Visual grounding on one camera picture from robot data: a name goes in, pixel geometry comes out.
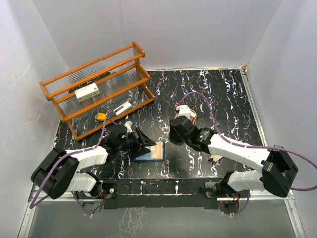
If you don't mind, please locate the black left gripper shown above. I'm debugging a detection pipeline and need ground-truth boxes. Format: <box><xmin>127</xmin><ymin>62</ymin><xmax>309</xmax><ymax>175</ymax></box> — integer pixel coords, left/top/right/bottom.
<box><xmin>117</xmin><ymin>127</ymin><xmax>156</xmax><ymax>156</ymax></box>

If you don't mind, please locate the gold VIP credit card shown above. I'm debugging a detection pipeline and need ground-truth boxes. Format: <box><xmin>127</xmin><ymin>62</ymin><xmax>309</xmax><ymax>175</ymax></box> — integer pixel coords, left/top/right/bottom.
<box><xmin>150</xmin><ymin>142</ymin><xmax>164</xmax><ymax>160</ymax></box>

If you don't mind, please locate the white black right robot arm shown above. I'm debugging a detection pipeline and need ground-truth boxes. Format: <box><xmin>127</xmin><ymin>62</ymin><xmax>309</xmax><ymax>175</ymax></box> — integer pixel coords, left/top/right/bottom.
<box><xmin>169</xmin><ymin>116</ymin><xmax>298</xmax><ymax>198</ymax></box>

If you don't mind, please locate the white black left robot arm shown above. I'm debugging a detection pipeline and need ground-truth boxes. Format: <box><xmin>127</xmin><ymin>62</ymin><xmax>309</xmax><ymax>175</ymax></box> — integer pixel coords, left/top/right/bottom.
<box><xmin>30</xmin><ymin>124</ymin><xmax>156</xmax><ymax>199</ymax></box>

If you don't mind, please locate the beige oval card tray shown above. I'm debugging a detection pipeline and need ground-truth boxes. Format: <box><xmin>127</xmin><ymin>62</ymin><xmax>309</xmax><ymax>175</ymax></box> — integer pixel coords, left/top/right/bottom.
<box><xmin>189</xmin><ymin>109</ymin><xmax>197</xmax><ymax>124</ymax></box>

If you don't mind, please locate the white black small device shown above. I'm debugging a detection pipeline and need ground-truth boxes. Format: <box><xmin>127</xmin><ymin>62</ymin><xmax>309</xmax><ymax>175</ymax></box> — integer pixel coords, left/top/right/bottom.
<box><xmin>113</xmin><ymin>101</ymin><xmax>132</xmax><ymax>116</ymax></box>

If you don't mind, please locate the orange yellow small object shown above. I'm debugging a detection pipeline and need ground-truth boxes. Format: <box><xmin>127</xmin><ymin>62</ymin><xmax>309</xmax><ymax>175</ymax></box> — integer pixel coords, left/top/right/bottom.
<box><xmin>95</xmin><ymin>112</ymin><xmax>106</xmax><ymax>121</ymax></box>

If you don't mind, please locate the orange wooden shelf rack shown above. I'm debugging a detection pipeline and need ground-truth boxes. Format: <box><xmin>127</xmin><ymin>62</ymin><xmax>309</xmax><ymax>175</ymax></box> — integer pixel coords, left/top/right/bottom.
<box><xmin>39</xmin><ymin>41</ymin><xmax>155</xmax><ymax>141</ymax></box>

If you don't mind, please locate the white red small box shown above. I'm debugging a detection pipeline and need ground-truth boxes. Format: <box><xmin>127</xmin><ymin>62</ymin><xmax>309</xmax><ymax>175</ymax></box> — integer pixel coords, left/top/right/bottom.
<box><xmin>75</xmin><ymin>83</ymin><xmax>100</xmax><ymax>102</ymax></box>

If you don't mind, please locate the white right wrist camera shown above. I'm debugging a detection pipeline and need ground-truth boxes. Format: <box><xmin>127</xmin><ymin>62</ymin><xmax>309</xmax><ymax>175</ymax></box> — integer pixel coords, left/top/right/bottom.
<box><xmin>175</xmin><ymin>105</ymin><xmax>191</xmax><ymax>119</ymax></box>

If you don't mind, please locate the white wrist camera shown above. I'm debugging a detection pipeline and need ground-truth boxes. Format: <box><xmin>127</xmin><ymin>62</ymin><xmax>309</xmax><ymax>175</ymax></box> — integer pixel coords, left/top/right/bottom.
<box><xmin>124</xmin><ymin>121</ymin><xmax>133</xmax><ymax>133</ymax></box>
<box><xmin>175</xmin><ymin>105</ymin><xmax>191</xmax><ymax>119</ymax></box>

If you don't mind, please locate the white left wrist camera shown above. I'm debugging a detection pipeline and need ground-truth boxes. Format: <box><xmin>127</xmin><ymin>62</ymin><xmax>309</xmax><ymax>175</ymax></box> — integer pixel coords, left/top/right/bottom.
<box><xmin>124</xmin><ymin>121</ymin><xmax>133</xmax><ymax>133</ymax></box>

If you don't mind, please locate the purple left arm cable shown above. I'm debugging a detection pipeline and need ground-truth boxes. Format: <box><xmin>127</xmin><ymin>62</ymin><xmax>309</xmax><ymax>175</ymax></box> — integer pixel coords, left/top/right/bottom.
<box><xmin>29</xmin><ymin>117</ymin><xmax>118</xmax><ymax>209</ymax></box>

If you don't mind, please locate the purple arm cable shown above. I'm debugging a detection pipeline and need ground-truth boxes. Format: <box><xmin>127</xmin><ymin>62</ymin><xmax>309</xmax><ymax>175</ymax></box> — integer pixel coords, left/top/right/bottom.
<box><xmin>176</xmin><ymin>91</ymin><xmax>317</xmax><ymax>216</ymax></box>
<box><xmin>29</xmin><ymin>117</ymin><xmax>118</xmax><ymax>209</ymax></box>

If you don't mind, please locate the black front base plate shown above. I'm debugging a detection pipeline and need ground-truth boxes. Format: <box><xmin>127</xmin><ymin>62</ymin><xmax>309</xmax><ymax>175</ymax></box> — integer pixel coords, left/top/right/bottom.
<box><xmin>102</xmin><ymin>178</ymin><xmax>220</xmax><ymax>209</ymax></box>

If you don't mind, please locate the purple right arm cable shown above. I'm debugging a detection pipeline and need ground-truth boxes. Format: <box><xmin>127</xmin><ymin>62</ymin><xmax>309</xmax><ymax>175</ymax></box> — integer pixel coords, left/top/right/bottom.
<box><xmin>176</xmin><ymin>91</ymin><xmax>317</xmax><ymax>216</ymax></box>

